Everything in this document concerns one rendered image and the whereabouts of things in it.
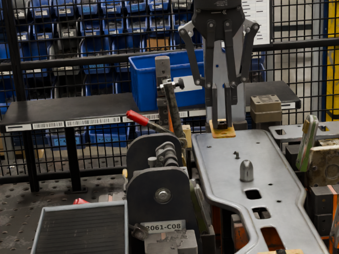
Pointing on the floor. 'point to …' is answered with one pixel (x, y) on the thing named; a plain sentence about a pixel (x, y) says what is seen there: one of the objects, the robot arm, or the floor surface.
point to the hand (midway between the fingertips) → (221, 105)
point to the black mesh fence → (19, 66)
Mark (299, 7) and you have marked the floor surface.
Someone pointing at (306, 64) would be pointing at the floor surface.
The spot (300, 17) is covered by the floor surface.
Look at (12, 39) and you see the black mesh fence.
